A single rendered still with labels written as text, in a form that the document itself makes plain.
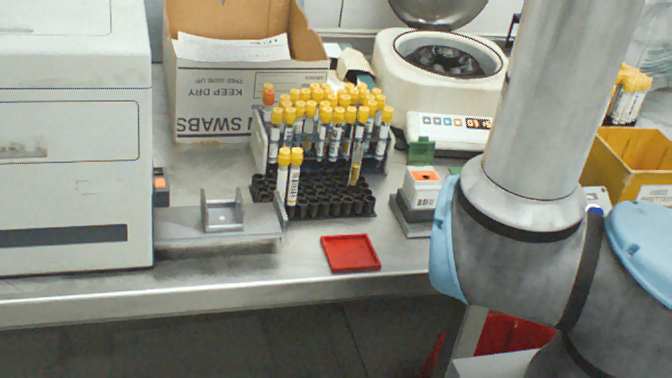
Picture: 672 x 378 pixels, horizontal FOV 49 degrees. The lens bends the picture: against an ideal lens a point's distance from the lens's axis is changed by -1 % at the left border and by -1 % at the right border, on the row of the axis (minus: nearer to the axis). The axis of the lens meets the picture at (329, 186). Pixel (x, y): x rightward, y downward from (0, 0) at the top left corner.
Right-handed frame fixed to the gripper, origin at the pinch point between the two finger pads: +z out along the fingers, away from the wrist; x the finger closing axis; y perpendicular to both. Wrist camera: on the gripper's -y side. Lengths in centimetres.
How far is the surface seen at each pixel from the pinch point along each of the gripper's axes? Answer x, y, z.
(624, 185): 9.5, -11.6, 7.7
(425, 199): 6.6, 19.6, 10.0
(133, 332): -38, 58, 76
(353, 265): 14.0, 32.2, 14.3
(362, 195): 0.8, 26.6, 12.9
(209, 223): 7, 50, 11
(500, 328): -13, -18, 62
